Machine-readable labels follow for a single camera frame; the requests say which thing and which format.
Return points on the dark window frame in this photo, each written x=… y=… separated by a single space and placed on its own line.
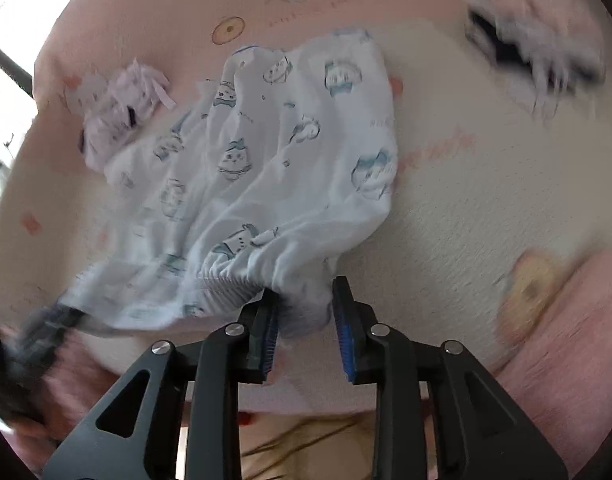
x=11 y=67

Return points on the pink cat print blanket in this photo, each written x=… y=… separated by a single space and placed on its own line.
x=486 y=200

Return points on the crumpled white garment navy trim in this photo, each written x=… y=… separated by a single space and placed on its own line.
x=116 y=110

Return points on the white cartoon print shorts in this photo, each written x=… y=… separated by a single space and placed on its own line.
x=261 y=160

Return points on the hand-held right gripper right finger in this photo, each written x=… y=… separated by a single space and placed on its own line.
x=342 y=335

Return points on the folded pink printed garment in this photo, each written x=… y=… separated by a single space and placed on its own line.
x=536 y=5

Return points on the pink fleece clothing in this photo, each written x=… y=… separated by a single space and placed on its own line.
x=571 y=340

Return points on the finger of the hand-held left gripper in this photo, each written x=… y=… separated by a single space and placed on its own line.
x=51 y=322

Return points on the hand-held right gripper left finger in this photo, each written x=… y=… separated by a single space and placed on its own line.
x=271 y=335

